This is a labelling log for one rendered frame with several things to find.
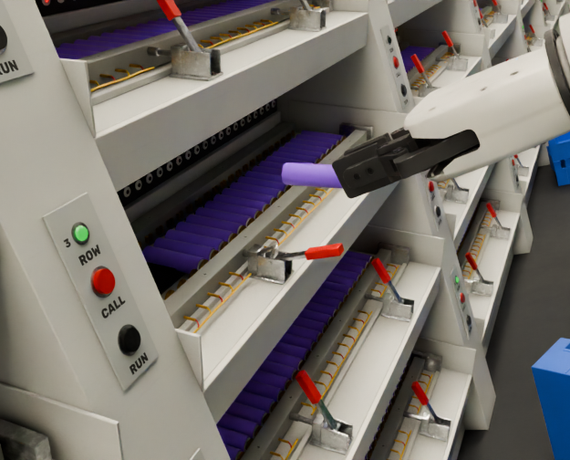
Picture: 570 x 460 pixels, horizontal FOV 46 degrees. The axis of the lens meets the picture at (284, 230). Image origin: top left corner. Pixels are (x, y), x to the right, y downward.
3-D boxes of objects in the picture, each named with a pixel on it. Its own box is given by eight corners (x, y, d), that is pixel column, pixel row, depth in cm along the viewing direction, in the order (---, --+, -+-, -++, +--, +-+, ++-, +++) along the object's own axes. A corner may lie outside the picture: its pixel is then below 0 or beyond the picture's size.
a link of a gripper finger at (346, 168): (410, 127, 48) (333, 160, 52) (399, 140, 46) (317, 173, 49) (429, 167, 49) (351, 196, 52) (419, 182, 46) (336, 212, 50)
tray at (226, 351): (404, 175, 102) (409, 113, 98) (205, 439, 52) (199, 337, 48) (283, 157, 109) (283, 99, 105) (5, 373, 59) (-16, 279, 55)
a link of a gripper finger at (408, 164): (511, 104, 44) (461, 115, 49) (419, 160, 41) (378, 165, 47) (518, 120, 44) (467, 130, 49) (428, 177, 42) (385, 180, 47)
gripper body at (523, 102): (571, 11, 46) (424, 78, 52) (560, 36, 38) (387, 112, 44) (610, 109, 48) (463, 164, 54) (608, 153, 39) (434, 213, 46)
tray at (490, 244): (517, 228, 171) (525, 178, 165) (478, 364, 121) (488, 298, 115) (437, 214, 178) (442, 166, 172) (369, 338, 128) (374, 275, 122)
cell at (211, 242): (174, 241, 72) (228, 253, 69) (164, 248, 70) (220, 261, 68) (172, 225, 71) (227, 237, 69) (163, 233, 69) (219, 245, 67)
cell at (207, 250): (162, 250, 70) (219, 261, 68) (153, 257, 68) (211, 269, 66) (161, 234, 69) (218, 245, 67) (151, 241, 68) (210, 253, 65)
